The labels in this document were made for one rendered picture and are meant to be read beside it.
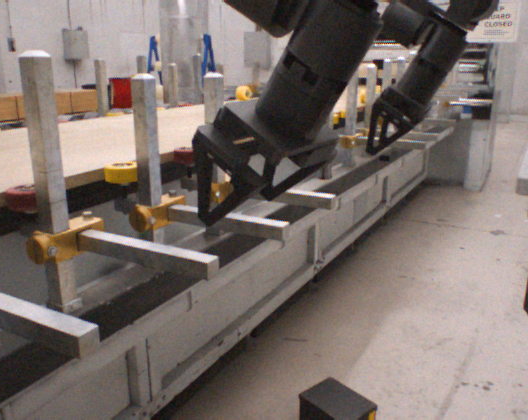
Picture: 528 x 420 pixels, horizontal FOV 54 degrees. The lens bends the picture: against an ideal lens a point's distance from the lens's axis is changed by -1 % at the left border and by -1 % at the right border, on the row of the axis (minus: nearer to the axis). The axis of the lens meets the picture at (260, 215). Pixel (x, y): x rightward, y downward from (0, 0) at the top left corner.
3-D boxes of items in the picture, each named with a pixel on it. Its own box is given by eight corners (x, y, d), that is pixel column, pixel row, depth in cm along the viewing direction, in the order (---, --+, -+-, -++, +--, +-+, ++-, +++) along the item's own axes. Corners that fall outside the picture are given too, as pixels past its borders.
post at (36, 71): (80, 322, 95) (50, 50, 81) (65, 331, 92) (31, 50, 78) (67, 318, 97) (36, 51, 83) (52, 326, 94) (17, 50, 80)
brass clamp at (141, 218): (188, 217, 118) (187, 196, 117) (149, 234, 107) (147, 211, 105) (167, 214, 121) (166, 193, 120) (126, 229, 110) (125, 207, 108)
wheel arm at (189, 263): (220, 278, 81) (219, 253, 80) (207, 286, 78) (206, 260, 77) (35, 234, 102) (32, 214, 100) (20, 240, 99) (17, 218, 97)
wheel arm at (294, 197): (335, 210, 124) (336, 193, 122) (330, 214, 121) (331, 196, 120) (188, 189, 144) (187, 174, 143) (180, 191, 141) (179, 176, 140)
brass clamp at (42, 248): (108, 244, 97) (105, 218, 95) (49, 268, 85) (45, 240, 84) (84, 239, 100) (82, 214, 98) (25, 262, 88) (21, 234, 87)
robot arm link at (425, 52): (472, 34, 70) (476, 37, 75) (429, 9, 72) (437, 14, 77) (441, 79, 74) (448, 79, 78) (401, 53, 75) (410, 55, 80)
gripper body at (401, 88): (380, 96, 76) (409, 50, 72) (392, 92, 85) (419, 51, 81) (417, 120, 74) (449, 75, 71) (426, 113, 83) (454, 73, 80)
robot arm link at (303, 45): (377, 9, 34) (401, 13, 39) (298, -42, 36) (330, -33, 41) (325, 97, 38) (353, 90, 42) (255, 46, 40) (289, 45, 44)
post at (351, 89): (353, 180, 222) (359, 64, 208) (350, 182, 219) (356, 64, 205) (345, 179, 223) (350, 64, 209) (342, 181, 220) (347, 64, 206)
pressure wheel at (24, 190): (4, 249, 96) (-5, 189, 93) (28, 235, 104) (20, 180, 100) (43, 251, 95) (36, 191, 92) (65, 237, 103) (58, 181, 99)
